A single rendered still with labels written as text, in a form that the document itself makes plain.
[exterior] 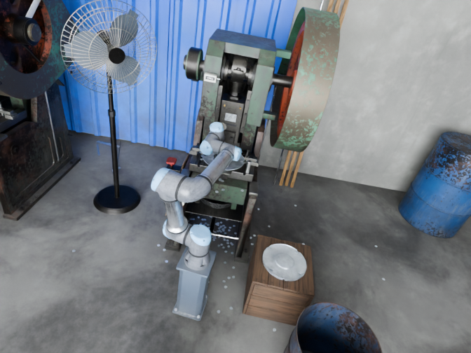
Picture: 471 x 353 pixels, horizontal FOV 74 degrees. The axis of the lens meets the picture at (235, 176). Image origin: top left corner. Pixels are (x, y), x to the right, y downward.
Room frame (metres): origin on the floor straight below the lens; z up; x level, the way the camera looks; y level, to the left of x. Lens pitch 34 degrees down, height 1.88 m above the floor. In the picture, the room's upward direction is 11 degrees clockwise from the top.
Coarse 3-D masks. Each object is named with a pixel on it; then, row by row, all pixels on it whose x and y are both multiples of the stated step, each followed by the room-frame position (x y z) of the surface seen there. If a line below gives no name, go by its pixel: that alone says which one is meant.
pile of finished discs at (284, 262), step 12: (264, 252) 1.43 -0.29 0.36; (276, 252) 1.45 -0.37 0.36; (288, 252) 1.47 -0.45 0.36; (264, 264) 1.32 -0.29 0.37; (276, 264) 1.35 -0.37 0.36; (288, 264) 1.36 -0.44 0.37; (300, 264) 1.39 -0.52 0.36; (276, 276) 1.25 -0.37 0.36; (288, 276) 1.27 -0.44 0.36; (300, 276) 1.29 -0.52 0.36
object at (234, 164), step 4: (204, 156) 1.77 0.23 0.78; (208, 156) 1.78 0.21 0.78; (212, 156) 1.79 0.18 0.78; (240, 156) 1.87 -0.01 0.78; (204, 160) 1.71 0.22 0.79; (208, 160) 1.73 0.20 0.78; (212, 160) 1.74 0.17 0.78; (232, 160) 1.79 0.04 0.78; (240, 160) 1.81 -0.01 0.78; (208, 164) 1.68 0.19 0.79; (232, 164) 1.75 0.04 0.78; (236, 164) 1.76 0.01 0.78; (240, 164) 1.77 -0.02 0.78; (228, 168) 1.69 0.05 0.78; (232, 168) 1.70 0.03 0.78; (236, 168) 1.70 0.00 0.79
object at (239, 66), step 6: (234, 60) 1.87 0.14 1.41; (240, 60) 1.86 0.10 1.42; (246, 60) 1.88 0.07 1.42; (234, 66) 1.84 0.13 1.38; (240, 66) 1.85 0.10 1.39; (234, 72) 1.82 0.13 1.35; (240, 72) 1.83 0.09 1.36; (228, 78) 1.90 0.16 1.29; (234, 78) 1.85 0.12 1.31; (240, 78) 1.85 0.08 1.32; (228, 84) 1.89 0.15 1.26; (234, 84) 1.87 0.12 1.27; (240, 84) 1.87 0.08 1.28; (234, 90) 1.87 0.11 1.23; (240, 90) 1.89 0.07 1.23
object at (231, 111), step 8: (224, 96) 1.91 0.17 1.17; (232, 96) 1.89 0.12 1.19; (240, 96) 1.92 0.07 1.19; (224, 104) 1.83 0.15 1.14; (232, 104) 1.84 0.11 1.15; (240, 104) 1.84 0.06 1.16; (224, 112) 1.84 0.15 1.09; (232, 112) 1.84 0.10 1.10; (240, 112) 1.84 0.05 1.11; (224, 120) 1.84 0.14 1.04; (232, 120) 1.84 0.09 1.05; (240, 120) 1.84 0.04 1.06; (224, 128) 1.83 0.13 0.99; (232, 128) 1.84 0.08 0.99; (224, 136) 1.81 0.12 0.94; (232, 136) 1.81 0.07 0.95
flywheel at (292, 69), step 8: (304, 24) 2.03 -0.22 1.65; (296, 40) 2.19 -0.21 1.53; (296, 48) 2.19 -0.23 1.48; (296, 56) 2.21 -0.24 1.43; (288, 64) 2.30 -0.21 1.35; (296, 64) 2.14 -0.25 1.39; (288, 72) 2.23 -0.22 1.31; (296, 72) 1.91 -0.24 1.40; (288, 88) 1.99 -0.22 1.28; (288, 96) 2.13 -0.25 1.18; (280, 104) 2.15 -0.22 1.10; (288, 104) 2.03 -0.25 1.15; (280, 112) 2.08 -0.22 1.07; (280, 120) 2.01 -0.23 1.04; (280, 128) 1.89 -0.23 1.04
